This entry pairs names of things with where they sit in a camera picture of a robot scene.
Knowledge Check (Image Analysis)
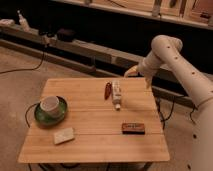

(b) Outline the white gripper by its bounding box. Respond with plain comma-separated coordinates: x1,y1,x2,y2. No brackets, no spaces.
124,61,154,89

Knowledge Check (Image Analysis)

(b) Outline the white tube bottle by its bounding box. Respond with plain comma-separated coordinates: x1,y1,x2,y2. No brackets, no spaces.
112,80,121,110

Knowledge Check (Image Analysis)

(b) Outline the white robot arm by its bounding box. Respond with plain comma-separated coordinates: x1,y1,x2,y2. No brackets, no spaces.
124,35,213,171

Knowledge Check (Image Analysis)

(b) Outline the white sponge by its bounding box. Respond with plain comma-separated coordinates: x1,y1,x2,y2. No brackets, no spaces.
54,128,74,145

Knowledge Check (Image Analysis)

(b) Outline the brown rectangular box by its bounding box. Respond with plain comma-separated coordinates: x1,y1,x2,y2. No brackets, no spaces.
121,123,145,134

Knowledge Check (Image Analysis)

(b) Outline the wooden table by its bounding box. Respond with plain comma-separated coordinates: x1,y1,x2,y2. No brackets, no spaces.
18,78,170,163

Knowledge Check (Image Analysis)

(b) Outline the dark object on ledge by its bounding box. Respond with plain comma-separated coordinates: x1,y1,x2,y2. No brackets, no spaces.
57,28,75,42

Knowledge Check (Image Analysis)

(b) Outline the green plate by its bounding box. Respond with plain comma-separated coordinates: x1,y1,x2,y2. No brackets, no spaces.
34,96,68,127

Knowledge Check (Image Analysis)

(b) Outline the white cup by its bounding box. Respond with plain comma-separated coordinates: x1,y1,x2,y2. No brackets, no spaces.
40,96,59,117

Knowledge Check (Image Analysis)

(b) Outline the white spray bottle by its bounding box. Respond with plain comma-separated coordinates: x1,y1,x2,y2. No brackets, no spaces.
17,11,30,31

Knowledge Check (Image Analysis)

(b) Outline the black cable on floor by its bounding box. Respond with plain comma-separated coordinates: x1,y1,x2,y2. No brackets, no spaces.
0,49,46,76

